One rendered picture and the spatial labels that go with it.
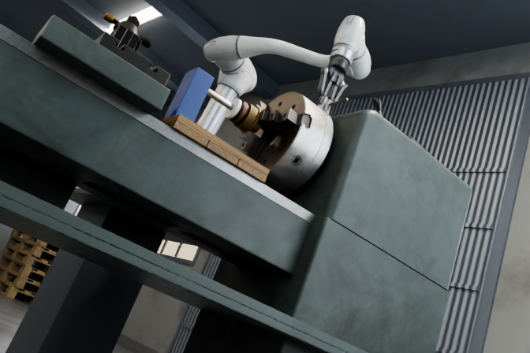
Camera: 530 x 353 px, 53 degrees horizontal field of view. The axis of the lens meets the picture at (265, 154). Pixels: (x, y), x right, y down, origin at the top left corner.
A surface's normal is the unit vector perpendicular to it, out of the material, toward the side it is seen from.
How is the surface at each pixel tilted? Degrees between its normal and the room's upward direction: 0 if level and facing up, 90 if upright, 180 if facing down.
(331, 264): 90
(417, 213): 90
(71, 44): 90
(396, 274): 90
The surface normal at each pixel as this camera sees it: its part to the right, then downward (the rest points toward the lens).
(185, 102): 0.57, -0.09
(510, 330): -0.66, -0.49
